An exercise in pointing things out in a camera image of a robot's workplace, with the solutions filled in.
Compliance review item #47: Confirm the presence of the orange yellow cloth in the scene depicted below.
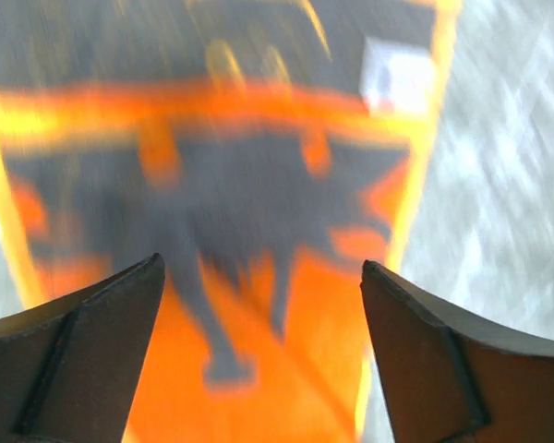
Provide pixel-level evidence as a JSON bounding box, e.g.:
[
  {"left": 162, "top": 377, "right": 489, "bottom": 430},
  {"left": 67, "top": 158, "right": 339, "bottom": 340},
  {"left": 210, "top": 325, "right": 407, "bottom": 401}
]
[{"left": 0, "top": 1, "right": 462, "bottom": 442}]

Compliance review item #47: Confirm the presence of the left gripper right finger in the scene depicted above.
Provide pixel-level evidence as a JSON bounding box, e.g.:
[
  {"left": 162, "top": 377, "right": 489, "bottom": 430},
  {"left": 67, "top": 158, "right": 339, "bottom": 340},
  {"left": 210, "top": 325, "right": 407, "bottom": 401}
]
[{"left": 360, "top": 261, "right": 554, "bottom": 442}]

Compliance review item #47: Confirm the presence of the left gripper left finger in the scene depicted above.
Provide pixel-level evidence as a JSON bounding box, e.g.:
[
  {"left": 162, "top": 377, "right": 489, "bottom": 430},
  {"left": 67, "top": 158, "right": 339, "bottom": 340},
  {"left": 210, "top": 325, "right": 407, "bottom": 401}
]
[{"left": 0, "top": 254, "right": 165, "bottom": 442}]

